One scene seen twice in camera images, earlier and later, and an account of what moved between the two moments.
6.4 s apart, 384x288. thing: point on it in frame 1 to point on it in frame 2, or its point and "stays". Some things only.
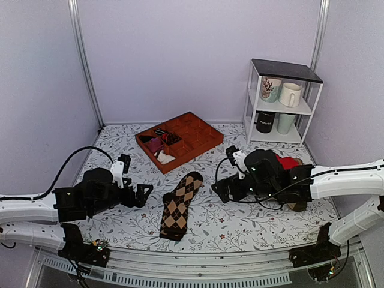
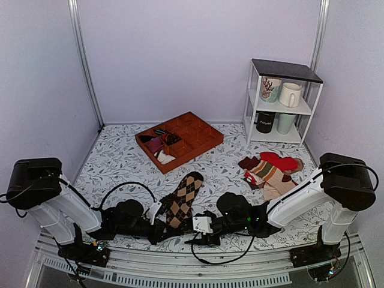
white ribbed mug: (290, 95) stays
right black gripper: (224, 183) to (209, 240)
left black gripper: (140, 200) to (159, 228)
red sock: (287, 162) stays
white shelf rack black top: (281, 99) stays
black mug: (264, 121) stays
